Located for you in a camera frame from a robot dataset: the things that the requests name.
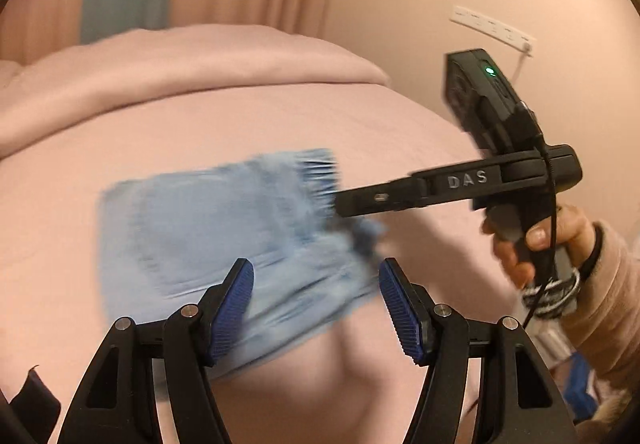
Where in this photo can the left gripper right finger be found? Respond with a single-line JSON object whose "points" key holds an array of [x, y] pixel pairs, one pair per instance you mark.
{"points": [[518, 401]]}

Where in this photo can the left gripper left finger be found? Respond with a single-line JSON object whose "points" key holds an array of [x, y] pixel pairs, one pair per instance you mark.
{"points": [[115, 401]]}

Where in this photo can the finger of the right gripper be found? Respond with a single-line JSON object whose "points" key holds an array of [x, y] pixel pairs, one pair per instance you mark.
{"points": [[397, 195]]}

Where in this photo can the light blue denim pants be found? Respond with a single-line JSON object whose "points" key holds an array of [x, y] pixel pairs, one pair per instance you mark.
{"points": [[164, 240]]}

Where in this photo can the right forearm pink sleeve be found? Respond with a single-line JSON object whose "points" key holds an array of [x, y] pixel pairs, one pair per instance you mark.
{"points": [[605, 326]]}

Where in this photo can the right hand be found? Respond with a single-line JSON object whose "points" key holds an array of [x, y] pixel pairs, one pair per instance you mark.
{"points": [[574, 231]]}

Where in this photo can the pink bed sheet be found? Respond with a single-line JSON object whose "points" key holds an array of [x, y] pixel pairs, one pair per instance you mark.
{"points": [[350, 383]]}

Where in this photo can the pink duvet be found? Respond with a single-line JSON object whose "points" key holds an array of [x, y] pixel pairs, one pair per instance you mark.
{"points": [[85, 81]]}

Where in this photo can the black camera box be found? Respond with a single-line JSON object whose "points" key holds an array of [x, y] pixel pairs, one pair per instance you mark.
{"points": [[486, 106]]}

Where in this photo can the white wall power strip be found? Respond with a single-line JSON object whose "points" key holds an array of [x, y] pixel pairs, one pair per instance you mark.
{"points": [[491, 27]]}

